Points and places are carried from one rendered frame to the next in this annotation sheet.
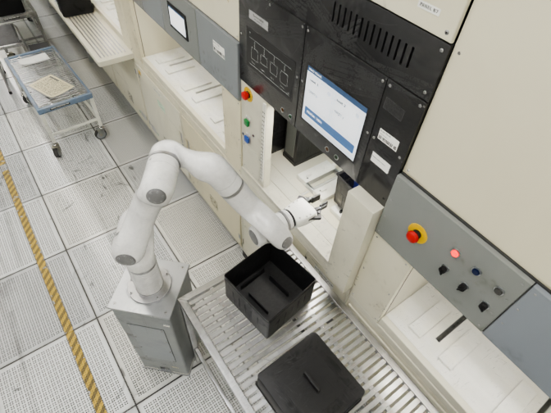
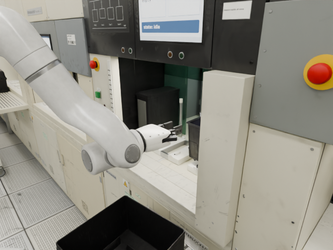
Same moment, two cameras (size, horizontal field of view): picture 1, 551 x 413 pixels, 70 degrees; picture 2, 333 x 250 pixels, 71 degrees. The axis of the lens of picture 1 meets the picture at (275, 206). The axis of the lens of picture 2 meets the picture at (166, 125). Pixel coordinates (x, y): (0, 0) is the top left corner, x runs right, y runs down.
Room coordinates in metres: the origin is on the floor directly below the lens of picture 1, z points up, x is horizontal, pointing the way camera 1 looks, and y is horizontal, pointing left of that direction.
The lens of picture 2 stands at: (0.31, -0.10, 1.50)
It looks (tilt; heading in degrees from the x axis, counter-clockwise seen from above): 22 degrees down; 356
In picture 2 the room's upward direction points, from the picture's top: straight up
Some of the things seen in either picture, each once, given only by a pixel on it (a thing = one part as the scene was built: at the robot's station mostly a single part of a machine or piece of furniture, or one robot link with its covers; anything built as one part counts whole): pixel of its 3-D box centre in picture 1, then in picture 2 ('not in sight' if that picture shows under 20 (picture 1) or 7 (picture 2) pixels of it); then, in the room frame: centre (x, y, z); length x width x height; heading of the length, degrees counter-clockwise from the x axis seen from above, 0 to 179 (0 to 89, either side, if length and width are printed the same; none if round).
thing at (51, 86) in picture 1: (51, 85); not in sight; (2.69, 1.88, 0.47); 0.31 x 0.23 x 0.02; 61
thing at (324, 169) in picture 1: (325, 179); (177, 148); (1.46, -0.24, 0.89); 0.22 x 0.21 x 0.04; 129
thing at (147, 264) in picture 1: (137, 238); not in sight; (0.88, 0.53, 1.07); 0.19 x 0.12 x 0.24; 5
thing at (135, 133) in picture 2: (284, 220); (132, 143); (0.94, -0.04, 1.19); 0.09 x 0.03 x 0.08; 39
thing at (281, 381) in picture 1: (310, 386); not in sight; (0.45, -0.18, 0.83); 0.29 x 0.29 x 0.13; 41
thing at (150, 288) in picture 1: (145, 274); not in sight; (0.85, 0.53, 0.85); 0.19 x 0.19 x 0.18
